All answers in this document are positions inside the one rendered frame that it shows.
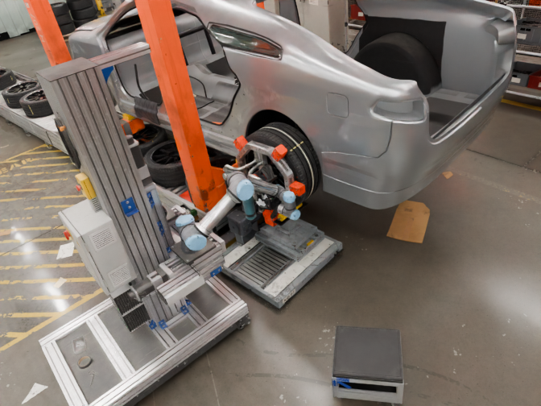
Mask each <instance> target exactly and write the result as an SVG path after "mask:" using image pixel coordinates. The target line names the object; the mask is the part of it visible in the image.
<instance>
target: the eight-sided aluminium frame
mask: <svg viewBox="0 0 541 406"><path fill-rule="evenodd" d="M274 149H275V148H274V147H270V146H267V145H265V144H262V143H258V142H255V141H254V140H252V141H250V142H248V143H247V144H246V145H245V146H244V147H243V148H242V150H241V151H240V152H239V153H238V154H237V156H236V161H237V165H238V167H239V168H240V167H243V166H245V165H246V155H247V154H248V152H249V151H250V150H253V151H257V152H261V153H263V154H264V155H268V156H269V158H270V159H271V161H272V162H273V163H274V165H275V166H276V168H277V169H278V170H279V171H280V172H281V173H282V175H283V177H284V183H285V189H286V190H287V191H290V189H289V185H290V184H292V183H293V182H294V175H293V172H292V170H291V169H290V168H289V167H288V166H287V164H286V163H285V161H284V160H283V159H281V160H280V161H278V162H277V161H276V160H275V159H274V158H273V157H272V156H271V154H272V152H273V150H274ZM239 172H243V173H245V174H247V175H248V169H245V170H242V171H239Z"/></svg>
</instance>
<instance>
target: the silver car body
mask: <svg viewBox="0 0 541 406"><path fill-rule="evenodd" d="M170 1H171V7H172V10H173V14H174V17H175V21H176V26H177V30H178V34H179V38H180V43H181V47H182V50H183V54H184V59H185V63H186V66H187V70H188V75H189V79H190V82H191V87H192V92H193V96H194V99H195V103H196V108H197V112H198V115H199V119H200V124H201V128H202V131H203V136H204V141H205V145H206V146H208V147H211V148H213V149H216V150H218V151H222V152H224V153H226V154H228V155H232V156H234V157H236V156H237V154H238V153H239V152H240V151H239V150H238V149H237V148H236V147H235V146H234V145H233V141H234V140H235V139H236V138H238V137H240V136H241V135H243V136H244V138H245V130H246V124H247V123H248V120H249V119H250V117H251V115H252V114H253V113H255V112H256V111H258V110H261V109H273V110H278V111H280V112H282V113H284V114H285V115H287V116H288V117H290V118H291V119H293V120H294V121H295V122H296V123H297V124H298V125H299V126H300V127H301V128H302V130H303V131H304V132H305V134H306V135H307V136H308V137H309V139H310V141H311V142H312V145H313V147H314V148H315V150H316V153H317V155H318V157H319V160H320V164H321V167H322V172H323V177H324V191H325V192H326V193H331V194H332V195H335V196H337V197H341V198H343V199H346V200H347V201H351V202H353V203H356V204H358V205H362V206H364V207H366V208H369V209H387V208H390V207H393V206H395V205H398V204H400V203H402V202H404V201H406V200H408V199H409V198H411V197H413V196H414V195H415V194H417V193H418V192H420V191H421V190H422V189H424V188H425V187H427V186H428V185H429V184H430V183H431V182H432V181H433V180H434V179H435V178H437V177H438V176H439V175H440V174H441V173H442V172H443V171H444V170H445V169H446V168H447V167H448V166H449V165H450V164H451V163H452V162H453V161H454V160H455V159H456V158H457V157H458V156H459V155H460V154H461V153H462V152H463V151H464V150H465V149H466V148H467V147H468V146H469V145H470V144H471V143H472V142H473V141H474V140H475V139H476V138H477V137H478V136H479V135H480V134H481V133H482V131H483V130H484V129H485V128H486V127H487V126H488V125H489V123H490V121H491V120H492V118H493V116H494V113H495V111H496V109H497V107H498V106H499V104H500V102H501V100H502V99H503V97H504V95H505V94H506V91H507V89H508V86H509V83H510V80H511V75H512V71H513V67H514V58H515V53H516V47H517V31H516V25H517V20H516V15H515V12H514V10H513V9H512V8H510V7H508V6H504V5H501V4H497V3H495V2H489V1H486V0H355V1H356V3H357V6H358V7H359V8H360V10H361V11H362V12H363V14H364V16H365V24H364V25H363V27H362V28H361V30H360V31H359V32H358V33H357V35H356V37H355V39H354V41H353V43H352V45H351V46H350V48H349V50H348V51H347V52H346V53H343V52H341V51H339V50H338V49H336V48H335V47H333V46H332V45H331V44H329V43H327V42H326V41H325V40H323V39H321V38H320V37H319V36H318V35H316V34H314V33H313V32H311V31H309V30H308V29H306V28H304V27H302V26H301V25H300V20H299V12H298V9H297V5H296V1H295V0H279V13H280V16H279V15H277V14H275V13H272V12H270V11H268V10H264V9H263V8H261V7H258V6H257V3H261V2H264V1H266V0H170ZM140 22H141V21H140V18H139V15H138V10H137V6H136V4H135V1H134V0H125V1H124V2H123V3H122V4H121V5H120V6H119V7H118V8H117V9H116V11H115V12H113V13H112V14H111V15H108V16H105V17H102V18H99V19H95V20H93V21H91V22H88V23H86V24H84V25H82V26H80V27H78V28H77V29H76V30H75V31H74V32H73V33H72V34H71V35H70V36H69V37H68V43H69V46H70V48H71V51H72V57H73V59H74V60H75V59H77V58H80V57H83V58H85V59H90V58H94V57H96V56H100V55H103V54H106V53H108V52H112V51H115V50H118V49H121V48H125V47H128V46H130V45H133V44H137V43H140V42H144V43H146V44H147V41H146V37H145V35H144V31H143V29H142V24H141V23H140ZM136 23H140V24H138V25H135V26H132V27H128V26H131V25H134V24H136ZM119 27H128V28H126V29H123V30H120V31H116V32H114V33H111V34H110V32H112V31H115V30H117V29H118V28H119ZM113 67H114V70H113V71H112V73H111V74H110V75H109V78H108V81H107V87H108V90H109V93H110V96H111V98H112V100H113V103H114V106H116V105H117V104H118V107H119V109H120V111H121V112H123V113H124V114H128V115H130V116H133V117H135V118H137V115H136V113H135V110H134V105H135V103H134V97H135V96H136V97H140V98H143V99H146V100H148V101H151V102H155V103H158V106H157V110H158V113H157V117H158V120H159V123H160V125H157V124H155V123H153V122H152V121H150V120H149V119H146V118H139V119H141V120H143V121H146V122H149V123H151V124H154V125H156V126H160V127H162V128H164V129H167V130H169V131H172V128H171V123H170V121H169V117H168V115H167V110H166V106H165V104H164V100H163V96H162V93H161V90H160V87H159V82H158V79H157V76H156V73H155V68H154V65H153V62H152V59H151V54H150V53H149V54H146V55H144V56H140V57H137V58H134V59H132V60H128V61H126V62H123V63H120V64H116V65H113Z"/></svg>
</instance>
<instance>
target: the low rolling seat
mask: <svg viewBox="0 0 541 406"><path fill-rule="evenodd" d="M403 386H404V382H403V357H402V344H401V332H400V330H399V329H382V328H370V327H357V326H344V325H337V326H336V330H335V341H334V351H333V362H332V391H333V397H337V398H338V399H340V400H342V399H343V398H348V399H355V400H371V401H379V402H387V403H391V405H392V406H400V404H402V403H403ZM399 403H400V404H399Z"/></svg>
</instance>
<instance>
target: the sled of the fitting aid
mask: <svg viewBox="0 0 541 406"><path fill-rule="evenodd" d="M254 234H255V238H256V240H258V241H259V242H261V243H263V244H265V245H267V246H269V247H271V248H273V249H274V250H276V251H278V252H280V253H282V254H284V255H286V256H287V257H289V258H291V259H294V260H295V261H297V262H299V261H300V260H301V259H302V258H303V257H304V256H306V255H307V254H308V253H309V252H310V251H311V250H312V249H314V248H315V247H316V246H317V245H318V244H319V243H320V242H322V241H323V240H324V231H321V230H318V229H317V232H315V233H314V234H313V235H312V236H311V237H310V238H309V239H308V240H306V241H305V242H304V243H303V244H302V245H300V246H299V247H298V248H297V249H296V250H294V249H292V248H290V247H289V246H286V245H284V244H283V243H281V242H279V241H277V240H275V239H273V238H271V237H269V236H267V235H265V234H263V233H261V230H258V231H257V232H256V233H254Z"/></svg>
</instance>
